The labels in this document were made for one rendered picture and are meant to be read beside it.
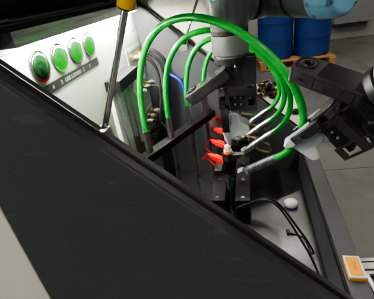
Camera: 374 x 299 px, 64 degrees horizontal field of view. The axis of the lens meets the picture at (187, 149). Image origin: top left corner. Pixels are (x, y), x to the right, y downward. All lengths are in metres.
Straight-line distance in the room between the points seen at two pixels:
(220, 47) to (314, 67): 0.22
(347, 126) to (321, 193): 0.41
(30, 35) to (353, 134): 0.48
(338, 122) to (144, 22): 0.70
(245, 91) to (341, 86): 0.24
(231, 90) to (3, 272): 0.55
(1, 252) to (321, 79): 0.58
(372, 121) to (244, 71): 0.28
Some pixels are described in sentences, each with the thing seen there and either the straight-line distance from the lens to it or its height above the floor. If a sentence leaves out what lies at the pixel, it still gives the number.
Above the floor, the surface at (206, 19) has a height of 1.41.
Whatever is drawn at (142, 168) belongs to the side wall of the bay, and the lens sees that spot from 0.39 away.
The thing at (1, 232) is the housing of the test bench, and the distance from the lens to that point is 0.59.
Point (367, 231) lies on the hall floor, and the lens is 2.22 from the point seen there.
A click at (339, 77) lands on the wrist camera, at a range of 0.47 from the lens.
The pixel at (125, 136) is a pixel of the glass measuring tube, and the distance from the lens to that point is 0.82.
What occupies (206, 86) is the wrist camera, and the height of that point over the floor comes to 1.27.
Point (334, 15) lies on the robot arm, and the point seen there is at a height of 1.39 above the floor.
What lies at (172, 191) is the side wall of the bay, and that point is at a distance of 0.40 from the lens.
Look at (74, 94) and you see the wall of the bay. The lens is 0.64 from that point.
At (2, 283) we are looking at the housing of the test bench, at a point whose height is 1.03.
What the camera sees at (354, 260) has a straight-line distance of 0.70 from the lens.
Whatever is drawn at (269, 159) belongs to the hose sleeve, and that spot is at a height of 1.15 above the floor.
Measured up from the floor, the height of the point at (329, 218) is 0.95.
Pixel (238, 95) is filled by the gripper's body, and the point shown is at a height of 1.25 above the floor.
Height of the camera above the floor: 1.47
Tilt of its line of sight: 29 degrees down
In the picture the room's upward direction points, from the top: 9 degrees counter-clockwise
